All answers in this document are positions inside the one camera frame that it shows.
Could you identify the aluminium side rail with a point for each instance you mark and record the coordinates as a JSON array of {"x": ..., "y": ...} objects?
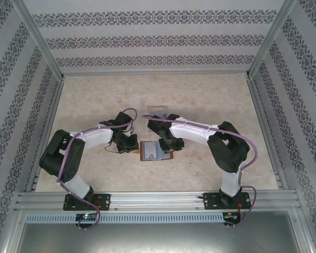
[
  {"x": 53, "y": 105},
  {"x": 260, "y": 110}
]

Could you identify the clear acrylic card stand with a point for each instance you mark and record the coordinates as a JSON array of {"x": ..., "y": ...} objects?
[{"x": 158, "y": 108}]

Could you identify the light bluish card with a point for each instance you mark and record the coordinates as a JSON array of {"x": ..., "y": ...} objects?
[{"x": 163, "y": 114}]

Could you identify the white card with red print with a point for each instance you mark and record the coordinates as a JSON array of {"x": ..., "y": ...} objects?
[{"x": 148, "y": 150}]

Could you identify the grey metal panel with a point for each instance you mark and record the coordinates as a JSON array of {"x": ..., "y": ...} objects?
[{"x": 158, "y": 239}]

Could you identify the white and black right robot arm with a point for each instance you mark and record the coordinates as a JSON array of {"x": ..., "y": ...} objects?
[{"x": 192, "y": 133}]

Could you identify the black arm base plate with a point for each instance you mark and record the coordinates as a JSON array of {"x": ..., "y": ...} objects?
[
  {"x": 102, "y": 201},
  {"x": 210, "y": 201}
]

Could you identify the green circuit board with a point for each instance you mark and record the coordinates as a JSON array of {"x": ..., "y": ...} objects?
[
  {"x": 231, "y": 216},
  {"x": 87, "y": 216}
]

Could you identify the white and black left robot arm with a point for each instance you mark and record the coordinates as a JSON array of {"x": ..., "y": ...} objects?
[{"x": 94, "y": 135}]

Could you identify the aluminium frame post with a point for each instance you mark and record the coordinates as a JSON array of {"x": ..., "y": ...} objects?
[
  {"x": 44, "y": 44},
  {"x": 266, "y": 44}
]

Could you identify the brown leather card holder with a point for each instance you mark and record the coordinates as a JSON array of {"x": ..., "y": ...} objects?
[{"x": 156, "y": 156}]

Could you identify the long aluminium mounting rail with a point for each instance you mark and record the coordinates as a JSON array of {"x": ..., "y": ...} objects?
[{"x": 152, "y": 201}]

